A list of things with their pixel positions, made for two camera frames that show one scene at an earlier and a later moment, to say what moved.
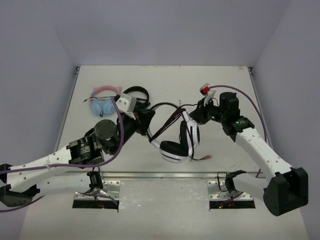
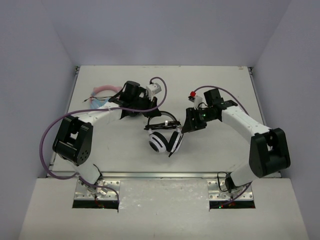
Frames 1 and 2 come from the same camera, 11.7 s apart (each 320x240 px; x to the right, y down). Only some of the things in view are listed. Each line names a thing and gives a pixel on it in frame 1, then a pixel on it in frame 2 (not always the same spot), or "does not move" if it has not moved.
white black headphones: (177, 152) -> (165, 132)
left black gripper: (145, 119) -> (149, 107)
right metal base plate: (217, 191) does not move
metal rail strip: (169, 175) does not move
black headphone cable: (180, 112) -> (165, 124)
